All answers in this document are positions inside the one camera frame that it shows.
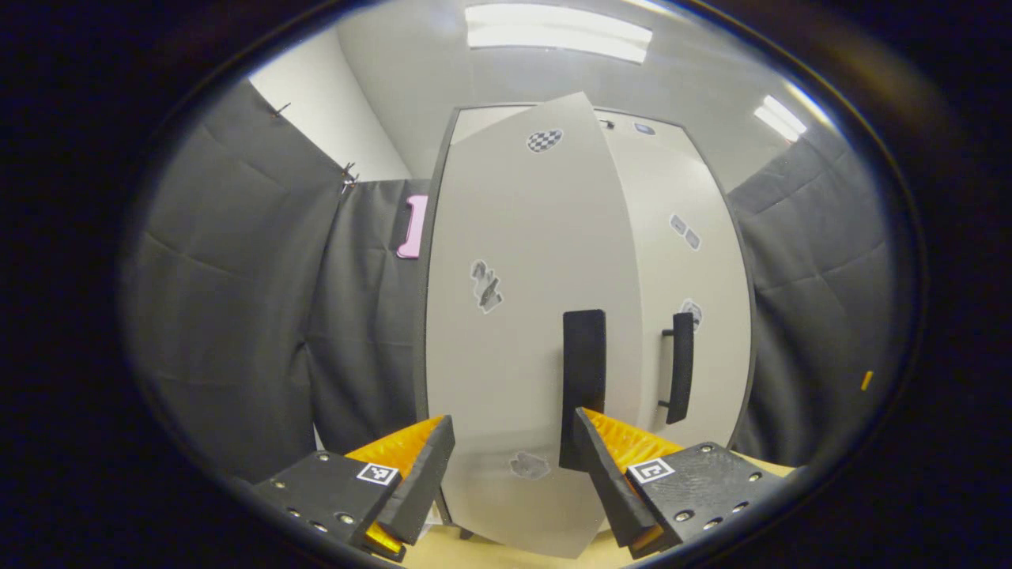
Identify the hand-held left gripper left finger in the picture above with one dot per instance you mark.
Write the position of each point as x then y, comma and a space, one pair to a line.
423, 482

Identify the large ceiling light panel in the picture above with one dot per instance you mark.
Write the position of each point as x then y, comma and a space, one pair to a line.
557, 32

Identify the narrow ceiling light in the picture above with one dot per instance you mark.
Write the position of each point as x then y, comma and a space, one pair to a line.
780, 118

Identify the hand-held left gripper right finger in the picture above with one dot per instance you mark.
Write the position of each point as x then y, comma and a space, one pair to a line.
605, 478

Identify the grey drawer front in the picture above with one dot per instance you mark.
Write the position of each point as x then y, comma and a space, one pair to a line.
482, 125

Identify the grey cabinet door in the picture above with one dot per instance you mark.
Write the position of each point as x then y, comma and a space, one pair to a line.
696, 269
522, 332

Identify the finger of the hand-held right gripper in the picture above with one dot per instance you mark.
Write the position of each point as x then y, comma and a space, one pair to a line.
866, 381

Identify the grey cabinet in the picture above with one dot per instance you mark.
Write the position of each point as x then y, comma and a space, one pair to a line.
421, 348

